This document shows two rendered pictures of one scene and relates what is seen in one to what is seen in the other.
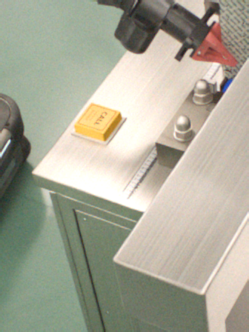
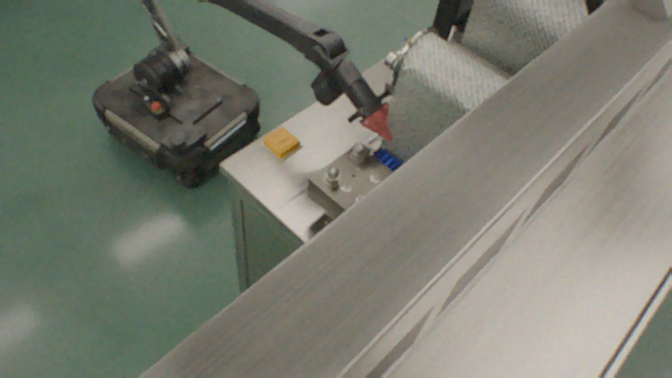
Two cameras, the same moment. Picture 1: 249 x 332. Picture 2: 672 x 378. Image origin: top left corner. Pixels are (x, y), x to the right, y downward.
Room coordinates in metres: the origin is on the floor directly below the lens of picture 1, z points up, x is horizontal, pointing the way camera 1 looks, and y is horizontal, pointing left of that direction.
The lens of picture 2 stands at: (0.46, -0.13, 1.97)
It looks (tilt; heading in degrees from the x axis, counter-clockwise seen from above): 52 degrees down; 0
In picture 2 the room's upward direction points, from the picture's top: 9 degrees clockwise
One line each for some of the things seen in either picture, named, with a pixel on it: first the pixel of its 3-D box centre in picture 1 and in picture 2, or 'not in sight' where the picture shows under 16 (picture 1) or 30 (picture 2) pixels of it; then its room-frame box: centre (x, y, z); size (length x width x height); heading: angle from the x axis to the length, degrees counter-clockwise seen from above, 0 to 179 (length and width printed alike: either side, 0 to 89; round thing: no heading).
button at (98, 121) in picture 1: (98, 121); (281, 142); (1.40, 0.03, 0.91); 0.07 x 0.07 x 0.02; 53
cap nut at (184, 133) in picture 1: (183, 125); (333, 174); (1.20, -0.12, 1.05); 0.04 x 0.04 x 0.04
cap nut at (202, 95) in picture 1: (201, 89); (359, 150); (1.29, -0.16, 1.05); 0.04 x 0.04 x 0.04
